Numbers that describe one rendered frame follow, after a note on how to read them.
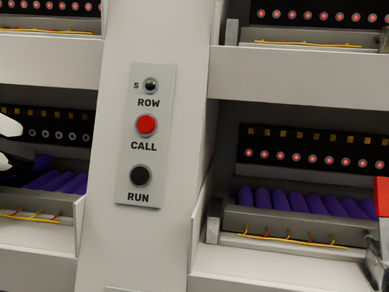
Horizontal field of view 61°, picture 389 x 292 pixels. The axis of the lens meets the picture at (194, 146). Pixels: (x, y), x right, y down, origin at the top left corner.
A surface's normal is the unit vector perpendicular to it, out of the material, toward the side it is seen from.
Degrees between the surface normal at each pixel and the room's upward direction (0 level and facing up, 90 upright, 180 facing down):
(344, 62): 108
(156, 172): 90
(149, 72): 90
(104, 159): 90
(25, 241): 18
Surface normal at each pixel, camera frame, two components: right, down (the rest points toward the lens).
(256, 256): 0.06, -0.97
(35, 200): -0.15, 0.23
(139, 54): -0.12, -0.07
